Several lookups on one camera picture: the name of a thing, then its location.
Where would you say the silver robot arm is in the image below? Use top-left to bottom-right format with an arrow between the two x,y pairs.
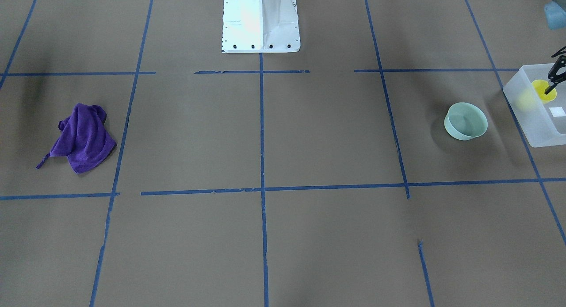
544,0 -> 566,95

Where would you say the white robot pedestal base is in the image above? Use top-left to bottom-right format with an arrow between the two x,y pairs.
221,0 -> 301,54

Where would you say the translucent plastic bin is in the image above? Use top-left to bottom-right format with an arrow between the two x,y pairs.
503,63 -> 566,147

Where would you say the purple microfibre cloth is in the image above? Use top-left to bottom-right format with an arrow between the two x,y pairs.
36,103 -> 117,174

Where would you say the yellow paper cup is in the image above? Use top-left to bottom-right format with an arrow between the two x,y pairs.
516,80 -> 558,111

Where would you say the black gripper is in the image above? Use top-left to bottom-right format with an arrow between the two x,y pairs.
544,46 -> 566,95

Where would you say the pale green bowl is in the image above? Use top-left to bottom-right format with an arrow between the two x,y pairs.
444,103 -> 489,141

